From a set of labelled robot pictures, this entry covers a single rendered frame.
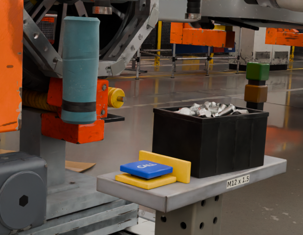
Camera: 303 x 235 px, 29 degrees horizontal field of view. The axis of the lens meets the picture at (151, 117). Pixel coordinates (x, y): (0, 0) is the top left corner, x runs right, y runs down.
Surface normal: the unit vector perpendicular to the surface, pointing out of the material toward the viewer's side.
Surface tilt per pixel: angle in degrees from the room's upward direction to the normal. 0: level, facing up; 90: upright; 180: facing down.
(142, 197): 90
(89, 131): 90
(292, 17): 104
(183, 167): 90
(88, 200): 90
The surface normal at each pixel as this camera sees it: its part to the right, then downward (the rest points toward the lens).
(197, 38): -0.65, 0.09
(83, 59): 0.30, 0.17
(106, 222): 0.76, 0.14
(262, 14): -0.52, 0.37
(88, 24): 0.48, 0.36
